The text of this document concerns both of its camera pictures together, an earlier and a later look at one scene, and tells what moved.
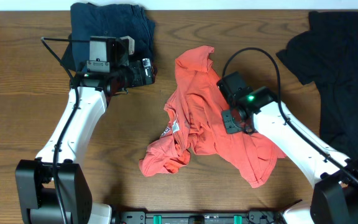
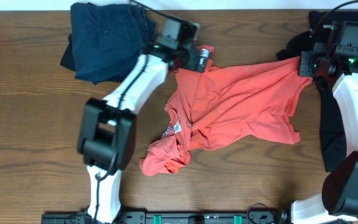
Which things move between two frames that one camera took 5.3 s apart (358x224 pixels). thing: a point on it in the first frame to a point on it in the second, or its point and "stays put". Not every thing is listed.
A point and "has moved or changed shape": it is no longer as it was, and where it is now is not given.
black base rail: (252, 217) stays put
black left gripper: (136, 67) to (194, 64)
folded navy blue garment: (108, 20) stays put
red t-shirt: (194, 115) has moved or changed shape
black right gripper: (229, 126) to (304, 69)
